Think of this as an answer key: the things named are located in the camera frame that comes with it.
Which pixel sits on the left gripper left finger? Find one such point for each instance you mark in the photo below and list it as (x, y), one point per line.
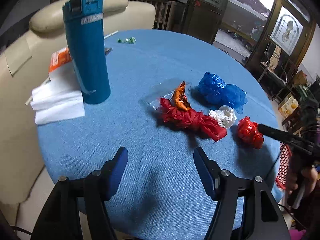
(59, 217)

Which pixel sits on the cream leather sofa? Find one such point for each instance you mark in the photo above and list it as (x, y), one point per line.
(24, 66)

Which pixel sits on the red mesh trash basket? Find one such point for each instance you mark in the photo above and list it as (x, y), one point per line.
(285, 156)

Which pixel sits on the black metal chair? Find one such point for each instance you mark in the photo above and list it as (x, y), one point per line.
(277, 71)

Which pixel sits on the blue plastic bag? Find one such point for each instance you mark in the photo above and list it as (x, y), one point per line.
(216, 92)

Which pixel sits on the teal insulated bottle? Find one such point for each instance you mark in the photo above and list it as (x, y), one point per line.
(83, 20)

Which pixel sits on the bright red plastic bag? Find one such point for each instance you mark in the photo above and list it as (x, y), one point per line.
(248, 132)

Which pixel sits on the person right hand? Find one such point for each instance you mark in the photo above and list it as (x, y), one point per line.
(310, 176)

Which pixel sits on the white folded tissue stack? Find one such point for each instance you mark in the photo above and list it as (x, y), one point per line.
(58, 99)

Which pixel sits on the dark snack wrapper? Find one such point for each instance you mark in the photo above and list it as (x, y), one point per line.
(107, 50)

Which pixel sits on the wooden crib railing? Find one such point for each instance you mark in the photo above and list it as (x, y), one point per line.
(169, 14)

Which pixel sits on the yellow printed carton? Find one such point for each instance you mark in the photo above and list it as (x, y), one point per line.
(288, 105)

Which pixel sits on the white stick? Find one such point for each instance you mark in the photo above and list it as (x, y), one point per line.
(111, 34)

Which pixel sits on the green candy wrapper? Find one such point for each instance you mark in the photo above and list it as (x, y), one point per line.
(130, 40)

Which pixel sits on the orange bag bundle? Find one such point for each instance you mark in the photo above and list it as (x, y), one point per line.
(179, 98)

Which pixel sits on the clear plastic tray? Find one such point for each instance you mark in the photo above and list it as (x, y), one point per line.
(165, 89)

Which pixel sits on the dark red plastic bag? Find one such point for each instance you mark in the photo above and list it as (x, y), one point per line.
(192, 120)

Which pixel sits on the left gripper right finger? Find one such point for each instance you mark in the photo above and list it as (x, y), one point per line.
(246, 208)

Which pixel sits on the white bag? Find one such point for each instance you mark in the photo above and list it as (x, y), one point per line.
(225, 116)

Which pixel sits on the blue tablecloth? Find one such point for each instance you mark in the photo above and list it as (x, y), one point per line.
(160, 195)

